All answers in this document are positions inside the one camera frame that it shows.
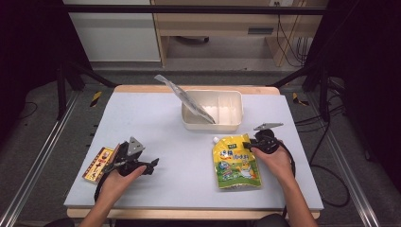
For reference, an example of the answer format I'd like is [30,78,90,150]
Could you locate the clear bag of dried seaweed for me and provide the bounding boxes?
[153,74,218,125]

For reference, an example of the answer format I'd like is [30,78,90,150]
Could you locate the hanging black desk cables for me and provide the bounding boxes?
[275,13,309,68]

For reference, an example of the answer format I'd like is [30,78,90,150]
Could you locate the white cabinet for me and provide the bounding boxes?
[63,0,162,63]

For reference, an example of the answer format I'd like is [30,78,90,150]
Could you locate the aluminium floor rail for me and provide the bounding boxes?
[305,92,382,227]
[0,90,80,227]

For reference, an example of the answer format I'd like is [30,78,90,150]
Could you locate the yellow spout pouch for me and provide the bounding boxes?
[211,133,264,191]

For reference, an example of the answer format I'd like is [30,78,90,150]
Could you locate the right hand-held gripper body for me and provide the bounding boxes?
[251,122,285,156]

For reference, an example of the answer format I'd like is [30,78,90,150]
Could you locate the person's left hand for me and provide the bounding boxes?
[98,165,148,206]

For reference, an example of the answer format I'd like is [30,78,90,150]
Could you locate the yellow black floor tape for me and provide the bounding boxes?
[291,92,310,107]
[90,90,103,108]

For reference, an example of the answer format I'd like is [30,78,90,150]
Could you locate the black horizontal bar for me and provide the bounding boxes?
[64,4,327,16]

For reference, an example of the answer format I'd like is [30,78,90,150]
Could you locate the black curtain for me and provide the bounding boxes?
[0,0,94,148]
[305,0,401,185]

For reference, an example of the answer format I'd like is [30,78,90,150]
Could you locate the white divided plastic container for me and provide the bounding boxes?
[180,89,245,132]

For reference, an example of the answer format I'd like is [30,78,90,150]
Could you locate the yellow brown snack packet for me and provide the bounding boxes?
[81,146,116,184]

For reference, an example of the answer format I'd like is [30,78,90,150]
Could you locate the wooden table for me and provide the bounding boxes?
[65,83,321,221]

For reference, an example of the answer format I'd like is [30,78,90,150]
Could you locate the person's dark clothing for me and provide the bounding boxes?
[44,213,291,227]

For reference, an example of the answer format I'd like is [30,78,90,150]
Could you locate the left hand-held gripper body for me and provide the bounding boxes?
[106,135,156,178]

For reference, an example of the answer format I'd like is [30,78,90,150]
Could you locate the person's right hand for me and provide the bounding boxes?
[250,144,296,187]

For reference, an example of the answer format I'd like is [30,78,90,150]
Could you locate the wooden desk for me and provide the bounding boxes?
[149,0,329,68]

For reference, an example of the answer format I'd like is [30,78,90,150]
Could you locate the pale blue table mat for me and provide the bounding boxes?
[63,91,325,212]

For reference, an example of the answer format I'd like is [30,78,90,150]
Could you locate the thin black floor cable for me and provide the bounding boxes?
[19,100,39,120]

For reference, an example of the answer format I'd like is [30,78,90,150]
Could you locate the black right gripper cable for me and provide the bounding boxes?
[275,139,298,219]

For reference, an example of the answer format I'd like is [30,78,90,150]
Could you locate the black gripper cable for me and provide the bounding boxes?
[93,157,127,203]
[275,139,298,219]

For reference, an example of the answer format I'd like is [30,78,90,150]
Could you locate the black metal stand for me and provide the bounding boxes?
[56,59,118,121]
[270,58,333,123]

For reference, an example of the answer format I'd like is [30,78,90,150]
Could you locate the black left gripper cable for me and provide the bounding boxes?
[93,157,127,203]

